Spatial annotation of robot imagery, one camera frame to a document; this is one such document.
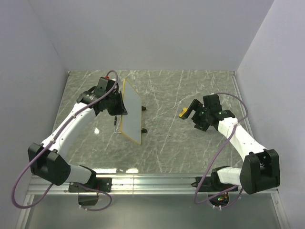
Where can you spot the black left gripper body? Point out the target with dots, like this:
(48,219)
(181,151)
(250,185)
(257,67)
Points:
(113,106)

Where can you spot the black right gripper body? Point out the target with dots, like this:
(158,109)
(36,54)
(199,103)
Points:
(202,114)

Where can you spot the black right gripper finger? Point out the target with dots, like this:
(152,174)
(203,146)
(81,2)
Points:
(201,124)
(196,106)

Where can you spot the yellow whiteboard eraser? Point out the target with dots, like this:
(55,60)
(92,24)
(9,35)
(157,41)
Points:
(182,113)

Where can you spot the yellow framed whiteboard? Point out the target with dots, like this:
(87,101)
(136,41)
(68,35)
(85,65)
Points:
(131,123)

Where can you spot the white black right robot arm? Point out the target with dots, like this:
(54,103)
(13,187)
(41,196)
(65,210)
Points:
(260,170)

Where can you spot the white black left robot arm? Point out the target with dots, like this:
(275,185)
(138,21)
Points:
(48,158)

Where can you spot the metal whiteboard stand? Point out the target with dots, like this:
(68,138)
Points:
(116,125)

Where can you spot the aluminium side rail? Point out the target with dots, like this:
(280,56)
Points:
(243,107)

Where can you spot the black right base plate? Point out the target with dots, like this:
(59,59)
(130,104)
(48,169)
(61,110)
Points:
(211,184)

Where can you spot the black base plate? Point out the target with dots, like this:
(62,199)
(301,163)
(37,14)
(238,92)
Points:
(211,184)
(99,183)

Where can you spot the aluminium front rail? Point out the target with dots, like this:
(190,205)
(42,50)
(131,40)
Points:
(129,184)

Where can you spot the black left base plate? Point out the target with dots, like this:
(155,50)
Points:
(99,183)

